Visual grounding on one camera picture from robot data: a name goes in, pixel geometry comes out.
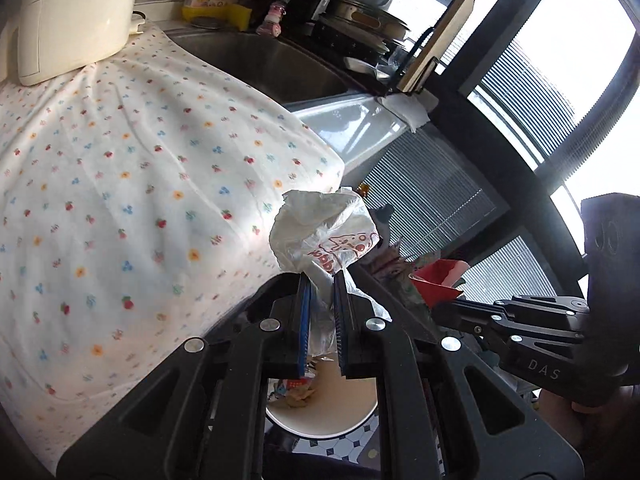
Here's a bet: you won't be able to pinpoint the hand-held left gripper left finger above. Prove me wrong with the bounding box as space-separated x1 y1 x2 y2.
57 272 314 480

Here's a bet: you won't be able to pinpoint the window blinds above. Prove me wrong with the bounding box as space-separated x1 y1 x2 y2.
345 135 506 256

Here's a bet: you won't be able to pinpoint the pink figure bottle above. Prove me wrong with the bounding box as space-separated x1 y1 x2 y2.
256 0 296 38

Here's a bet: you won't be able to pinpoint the person's right hand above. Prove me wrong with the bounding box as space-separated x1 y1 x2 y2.
537 387 631 447

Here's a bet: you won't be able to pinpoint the white dish cloth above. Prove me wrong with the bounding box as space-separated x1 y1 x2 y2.
377 92 432 133

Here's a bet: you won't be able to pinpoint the black dish rack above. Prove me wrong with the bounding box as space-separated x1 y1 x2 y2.
310 0 481 97

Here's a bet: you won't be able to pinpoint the white round waste bin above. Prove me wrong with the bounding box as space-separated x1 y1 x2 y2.
265 360 378 438

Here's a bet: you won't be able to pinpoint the cream rice cooker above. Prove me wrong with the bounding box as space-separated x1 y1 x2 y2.
0 0 148 87

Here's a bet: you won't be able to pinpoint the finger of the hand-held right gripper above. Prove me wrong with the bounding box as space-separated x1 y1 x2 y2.
432 304 511 345
452 296 587 322

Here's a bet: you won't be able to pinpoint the wooden cutting board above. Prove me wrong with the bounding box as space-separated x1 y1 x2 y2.
397 0 478 93

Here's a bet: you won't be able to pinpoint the stainless steel sink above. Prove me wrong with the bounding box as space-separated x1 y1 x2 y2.
165 30 361 108

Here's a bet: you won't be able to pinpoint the brown paper bag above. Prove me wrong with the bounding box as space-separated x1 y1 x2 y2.
280 385 320 409

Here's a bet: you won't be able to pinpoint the floral white tablecloth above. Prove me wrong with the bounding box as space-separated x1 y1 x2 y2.
0 22 346 471

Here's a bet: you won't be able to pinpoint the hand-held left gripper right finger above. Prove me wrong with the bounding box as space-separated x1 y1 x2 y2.
332 270 583 480

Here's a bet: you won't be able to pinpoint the stack of metal pans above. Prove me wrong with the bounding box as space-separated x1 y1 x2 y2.
320 0 412 42

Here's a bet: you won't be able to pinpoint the white plastic bag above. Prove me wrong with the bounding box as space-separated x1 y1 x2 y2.
269 186 393 361

